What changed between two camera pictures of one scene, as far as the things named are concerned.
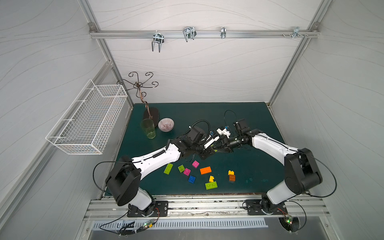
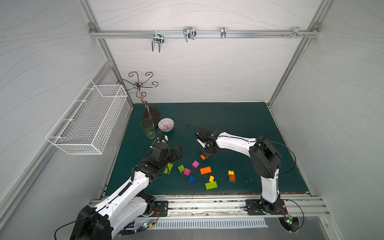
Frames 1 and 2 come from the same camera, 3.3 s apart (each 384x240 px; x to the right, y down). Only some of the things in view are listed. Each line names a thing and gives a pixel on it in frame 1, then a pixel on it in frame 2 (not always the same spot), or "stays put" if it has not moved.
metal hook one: (157, 38) stays put
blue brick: (192, 179) stays put
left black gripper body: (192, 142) -> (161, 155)
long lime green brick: (168, 168) stays put
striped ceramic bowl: (166, 124) stays put
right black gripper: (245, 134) -> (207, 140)
